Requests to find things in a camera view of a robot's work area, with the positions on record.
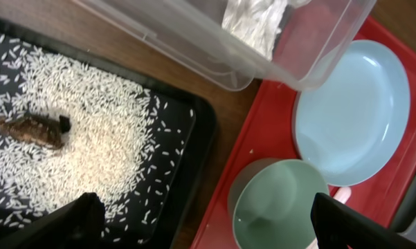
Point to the brown food scrap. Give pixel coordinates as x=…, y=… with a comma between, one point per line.
x=36, y=129

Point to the clear plastic waste bin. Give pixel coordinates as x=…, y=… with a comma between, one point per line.
x=312, y=40

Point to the white tissue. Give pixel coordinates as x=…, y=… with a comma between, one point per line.
x=257, y=22

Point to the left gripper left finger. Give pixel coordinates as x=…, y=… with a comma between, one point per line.
x=76, y=225

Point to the green bowl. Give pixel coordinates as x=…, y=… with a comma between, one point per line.
x=270, y=201

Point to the white rice pile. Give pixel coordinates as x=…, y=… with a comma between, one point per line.
x=108, y=150

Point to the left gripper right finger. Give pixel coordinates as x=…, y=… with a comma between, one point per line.
x=337, y=226

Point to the black food waste tray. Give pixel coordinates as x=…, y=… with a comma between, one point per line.
x=155, y=220

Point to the light blue plate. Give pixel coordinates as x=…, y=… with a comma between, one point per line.
x=351, y=126

